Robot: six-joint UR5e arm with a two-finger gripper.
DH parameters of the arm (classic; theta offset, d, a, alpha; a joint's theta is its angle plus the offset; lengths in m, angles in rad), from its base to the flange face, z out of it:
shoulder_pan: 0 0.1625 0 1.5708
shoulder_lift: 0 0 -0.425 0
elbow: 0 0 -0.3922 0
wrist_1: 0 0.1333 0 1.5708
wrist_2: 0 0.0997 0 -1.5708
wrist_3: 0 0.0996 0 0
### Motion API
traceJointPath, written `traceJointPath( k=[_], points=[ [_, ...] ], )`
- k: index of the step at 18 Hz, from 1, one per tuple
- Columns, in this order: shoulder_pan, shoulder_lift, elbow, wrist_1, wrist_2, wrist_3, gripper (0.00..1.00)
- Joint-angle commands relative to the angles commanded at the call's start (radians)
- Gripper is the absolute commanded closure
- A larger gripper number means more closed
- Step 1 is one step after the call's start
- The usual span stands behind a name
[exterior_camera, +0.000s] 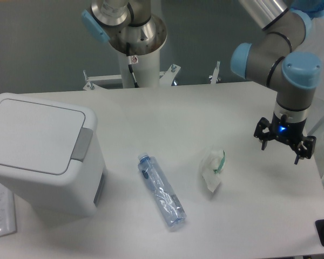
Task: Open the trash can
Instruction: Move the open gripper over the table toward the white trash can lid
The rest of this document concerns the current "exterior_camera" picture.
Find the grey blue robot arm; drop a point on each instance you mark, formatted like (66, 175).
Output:
(137, 35)

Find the clear plastic water bottle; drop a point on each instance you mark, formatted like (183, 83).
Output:
(165, 197)

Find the blue water jug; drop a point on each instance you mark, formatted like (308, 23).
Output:
(313, 8)

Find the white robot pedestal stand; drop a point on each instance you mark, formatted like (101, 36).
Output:
(136, 72)

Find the white push-lid trash can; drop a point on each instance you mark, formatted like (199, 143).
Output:
(50, 155)

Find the crumpled white tissue wrapper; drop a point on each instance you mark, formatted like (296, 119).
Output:
(211, 167)

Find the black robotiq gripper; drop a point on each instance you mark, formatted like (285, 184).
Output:
(287, 133)

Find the laminated white paper sheet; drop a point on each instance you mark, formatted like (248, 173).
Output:
(8, 224)

